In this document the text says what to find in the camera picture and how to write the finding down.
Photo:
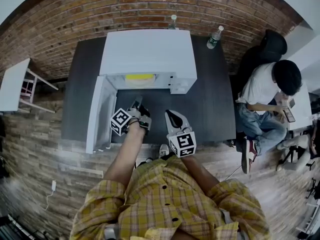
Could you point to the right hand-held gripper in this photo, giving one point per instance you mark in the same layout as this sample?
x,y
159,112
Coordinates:
x,y
182,144

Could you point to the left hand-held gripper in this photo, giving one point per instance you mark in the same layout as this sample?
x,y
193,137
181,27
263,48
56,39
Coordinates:
x,y
143,119

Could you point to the white round plate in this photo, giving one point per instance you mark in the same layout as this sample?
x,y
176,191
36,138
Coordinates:
x,y
140,83

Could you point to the yellow corn cob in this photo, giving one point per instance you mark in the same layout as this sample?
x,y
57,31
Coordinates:
x,y
138,77

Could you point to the white microwave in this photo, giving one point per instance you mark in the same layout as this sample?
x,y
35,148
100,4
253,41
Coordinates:
x,y
147,51

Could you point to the person's right forearm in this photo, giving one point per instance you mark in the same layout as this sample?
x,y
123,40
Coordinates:
x,y
197,176

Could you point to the person's left forearm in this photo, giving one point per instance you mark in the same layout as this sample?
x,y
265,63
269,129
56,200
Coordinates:
x,y
125,164

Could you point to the person's white shoe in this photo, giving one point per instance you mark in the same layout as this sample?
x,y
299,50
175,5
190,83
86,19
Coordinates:
x,y
164,150

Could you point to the dark table with white legs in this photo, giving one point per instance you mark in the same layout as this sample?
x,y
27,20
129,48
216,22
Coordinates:
x,y
207,96

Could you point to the yellow plaid shirt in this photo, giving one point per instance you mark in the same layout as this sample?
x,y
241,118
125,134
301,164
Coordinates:
x,y
165,209

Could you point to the clear plastic bottle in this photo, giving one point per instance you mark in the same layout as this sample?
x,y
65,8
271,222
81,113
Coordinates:
x,y
172,24

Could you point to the green label water bottle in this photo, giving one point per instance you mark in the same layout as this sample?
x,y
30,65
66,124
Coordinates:
x,y
213,40

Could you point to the black tripod stand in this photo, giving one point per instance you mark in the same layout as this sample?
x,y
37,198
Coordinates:
x,y
290,154

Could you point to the black office chair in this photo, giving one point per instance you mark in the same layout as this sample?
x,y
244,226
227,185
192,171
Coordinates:
x,y
272,46

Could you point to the white side table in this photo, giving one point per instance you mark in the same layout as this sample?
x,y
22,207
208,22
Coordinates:
x,y
12,86

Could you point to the white desk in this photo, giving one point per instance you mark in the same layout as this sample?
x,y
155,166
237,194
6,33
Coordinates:
x,y
302,104

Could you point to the white metal rack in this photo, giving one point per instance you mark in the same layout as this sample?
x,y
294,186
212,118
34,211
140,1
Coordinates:
x,y
311,219

